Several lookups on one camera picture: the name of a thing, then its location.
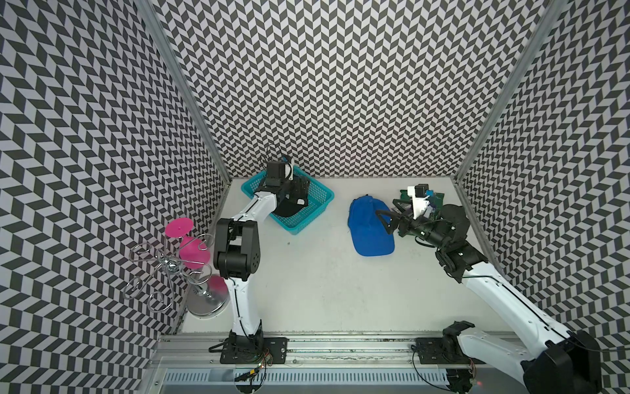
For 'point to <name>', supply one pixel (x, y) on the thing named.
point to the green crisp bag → (436, 201)
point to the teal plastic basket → (320, 196)
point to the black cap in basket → (291, 198)
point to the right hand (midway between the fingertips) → (384, 210)
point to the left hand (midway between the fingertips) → (299, 181)
